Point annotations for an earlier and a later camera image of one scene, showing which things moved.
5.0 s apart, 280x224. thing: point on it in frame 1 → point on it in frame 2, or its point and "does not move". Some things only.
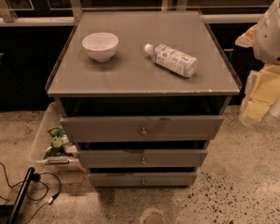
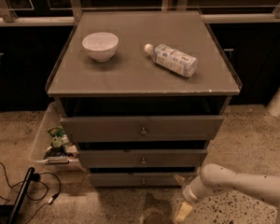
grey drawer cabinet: [141, 93] does not move
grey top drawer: [143, 128] does not move
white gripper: [272, 41] → [187, 192]
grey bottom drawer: [140, 179] does not move
